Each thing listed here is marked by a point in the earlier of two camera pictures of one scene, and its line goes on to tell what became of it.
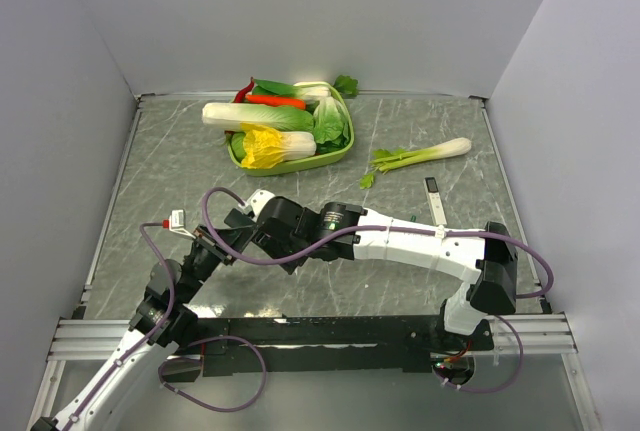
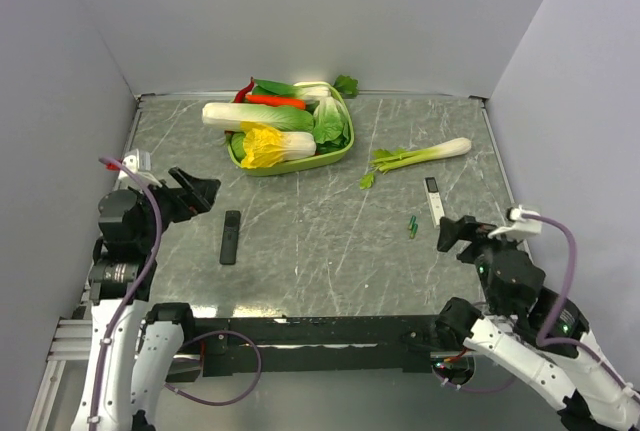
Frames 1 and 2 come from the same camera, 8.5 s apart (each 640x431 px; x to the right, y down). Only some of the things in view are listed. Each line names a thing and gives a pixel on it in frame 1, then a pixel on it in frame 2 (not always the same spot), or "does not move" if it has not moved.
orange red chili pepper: x=277 y=101 does not move
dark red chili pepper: x=241 y=94 does not move
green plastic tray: x=303 y=162 does not move
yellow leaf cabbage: x=265 y=147 does not move
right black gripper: x=270 y=245 -> x=465 y=227
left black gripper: x=206 y=238 -> x=186 y=206
